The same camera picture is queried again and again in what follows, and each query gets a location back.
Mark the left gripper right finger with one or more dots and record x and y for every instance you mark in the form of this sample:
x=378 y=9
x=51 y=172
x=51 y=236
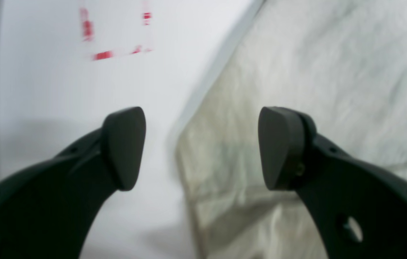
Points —
x=359 y=209

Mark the red tape rectangle marking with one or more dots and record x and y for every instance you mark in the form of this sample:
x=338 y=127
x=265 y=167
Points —
x=115 y=28

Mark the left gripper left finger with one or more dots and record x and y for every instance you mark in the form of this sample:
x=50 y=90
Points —
x=46 y=210

